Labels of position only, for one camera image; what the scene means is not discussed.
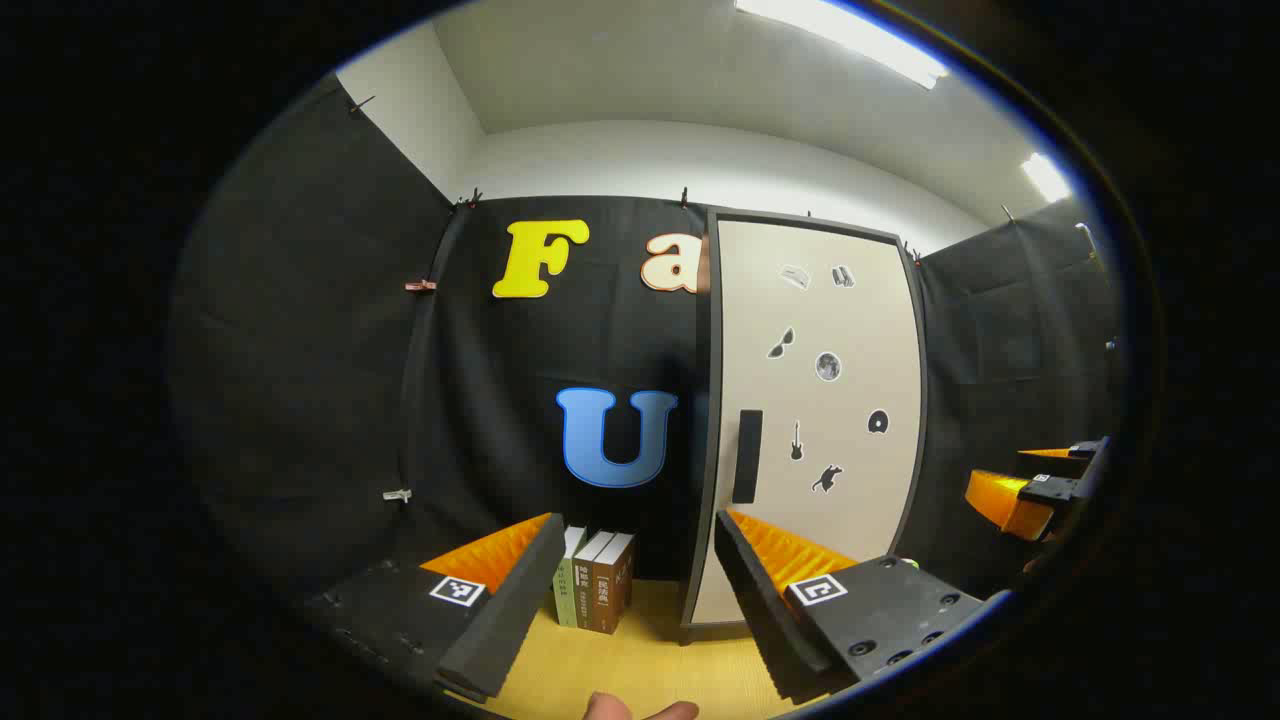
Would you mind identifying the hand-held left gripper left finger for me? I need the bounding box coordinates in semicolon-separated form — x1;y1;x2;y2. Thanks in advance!
300;512;567;704

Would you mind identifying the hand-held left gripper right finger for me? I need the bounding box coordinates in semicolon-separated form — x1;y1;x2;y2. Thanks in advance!
713;508;1013;706

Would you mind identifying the beige cabinet door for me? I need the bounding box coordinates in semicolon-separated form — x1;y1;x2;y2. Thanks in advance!
690;218;923;627

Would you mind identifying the dark grey cabinet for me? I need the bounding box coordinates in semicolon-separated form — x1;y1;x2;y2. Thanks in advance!
680;205;933;646

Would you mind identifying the ceiling light panel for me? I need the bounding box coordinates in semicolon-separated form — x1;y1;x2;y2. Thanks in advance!
735;0;949;91
1020;152;1073;204

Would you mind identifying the black backdrop cloth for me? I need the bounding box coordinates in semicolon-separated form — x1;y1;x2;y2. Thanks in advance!
170;75;1126;641

